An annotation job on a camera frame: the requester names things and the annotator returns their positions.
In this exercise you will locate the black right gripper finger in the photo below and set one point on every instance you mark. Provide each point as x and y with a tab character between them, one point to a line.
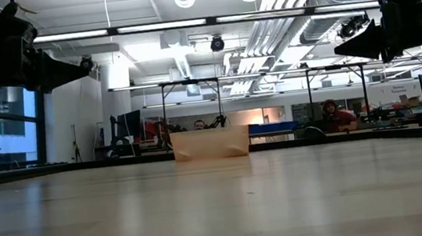
367	42

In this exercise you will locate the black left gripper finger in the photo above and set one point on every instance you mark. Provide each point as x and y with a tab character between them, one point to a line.
60	74

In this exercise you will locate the cluttered background desk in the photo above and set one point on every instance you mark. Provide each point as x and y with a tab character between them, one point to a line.
396	115

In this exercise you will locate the person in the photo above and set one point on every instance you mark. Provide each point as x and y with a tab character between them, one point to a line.
199	124
338	118

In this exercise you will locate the black office chair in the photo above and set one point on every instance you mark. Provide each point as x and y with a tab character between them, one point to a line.
313	133

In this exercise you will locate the blue background table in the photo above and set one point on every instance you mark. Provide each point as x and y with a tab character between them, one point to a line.
272	127

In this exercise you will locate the black overhead light beam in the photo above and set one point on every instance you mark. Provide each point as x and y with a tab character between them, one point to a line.
211	20

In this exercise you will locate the orange plastic bin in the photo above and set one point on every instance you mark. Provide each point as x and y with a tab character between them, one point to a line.
210	144

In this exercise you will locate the black round hanging camera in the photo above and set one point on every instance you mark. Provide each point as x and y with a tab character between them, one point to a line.
86	63
349	28
217	44

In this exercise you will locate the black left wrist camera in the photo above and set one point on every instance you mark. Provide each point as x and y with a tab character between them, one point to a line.
19	34

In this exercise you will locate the black background rig frame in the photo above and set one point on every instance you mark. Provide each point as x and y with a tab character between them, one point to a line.
364	87
164	111

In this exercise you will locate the black metal table frame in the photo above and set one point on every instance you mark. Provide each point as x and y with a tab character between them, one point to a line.
80	166

